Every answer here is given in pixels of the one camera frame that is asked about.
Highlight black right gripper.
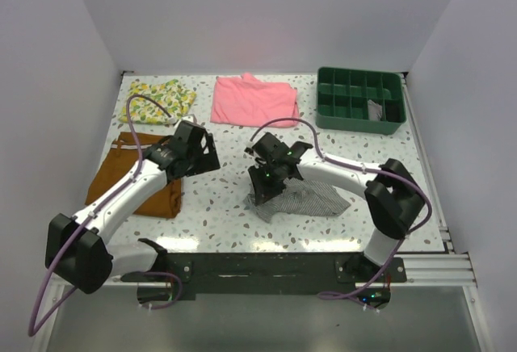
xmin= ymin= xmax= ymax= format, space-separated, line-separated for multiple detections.
xmin=249 ymin=161 xmax=287 ymax=204

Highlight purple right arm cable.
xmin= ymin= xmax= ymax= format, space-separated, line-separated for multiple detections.
xmin=246 ymin=116 xmax=435 ymax=304

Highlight grey rolled underwear in tray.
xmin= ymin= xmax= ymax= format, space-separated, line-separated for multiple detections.
xmin=367 ymin=99 xmax=383 ymax=121

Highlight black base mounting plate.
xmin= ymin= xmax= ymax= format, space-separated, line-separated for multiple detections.
xmin=121 ymin=253 xmax=407 ymax=308

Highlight pink folded shirt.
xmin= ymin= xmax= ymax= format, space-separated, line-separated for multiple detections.
xmin=211 ymin=73 xmax=299 ymax=128

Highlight lemon print folded cloth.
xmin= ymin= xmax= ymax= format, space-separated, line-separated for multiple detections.
xmin=118 ymin=79 xmax=197 ymax=125

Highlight aluminium front rail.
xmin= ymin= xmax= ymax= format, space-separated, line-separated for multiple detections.
xmin=52 ymin=251 xmax=476 ymax=288

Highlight green compartment tray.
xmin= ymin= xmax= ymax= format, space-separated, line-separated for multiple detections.
xmin=316 ymin=67 xmax=407 ymax=135

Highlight grey striped underwear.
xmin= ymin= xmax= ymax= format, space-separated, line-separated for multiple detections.
xmin=244 ymin=178 xmax=351 ymax=223

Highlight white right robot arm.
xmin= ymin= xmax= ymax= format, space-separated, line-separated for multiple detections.
xmin=245 ymin=132 xmax=432 ymax=282

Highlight brown folded trousers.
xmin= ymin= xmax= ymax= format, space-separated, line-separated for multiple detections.
xmin=84 ymin=132 xmax=183 ymax=220

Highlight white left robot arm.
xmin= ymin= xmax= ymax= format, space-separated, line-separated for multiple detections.
xmin=45 ymin=120 xmax=220 ymax=294

